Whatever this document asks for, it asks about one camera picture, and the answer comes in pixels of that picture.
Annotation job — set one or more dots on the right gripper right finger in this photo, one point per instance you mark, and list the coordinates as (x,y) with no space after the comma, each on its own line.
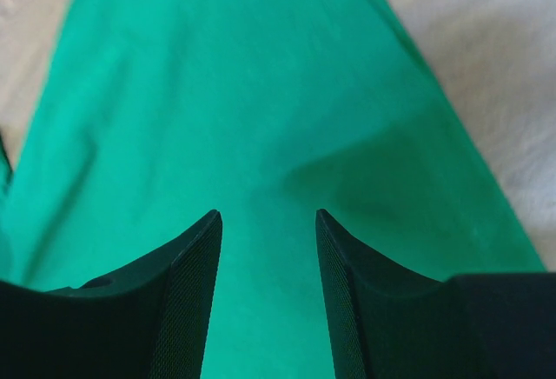
(386,321)

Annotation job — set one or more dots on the green t-shirt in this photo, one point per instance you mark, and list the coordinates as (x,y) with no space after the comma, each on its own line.
(155,111)

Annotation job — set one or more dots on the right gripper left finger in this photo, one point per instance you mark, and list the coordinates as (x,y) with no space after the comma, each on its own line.
(147,319)

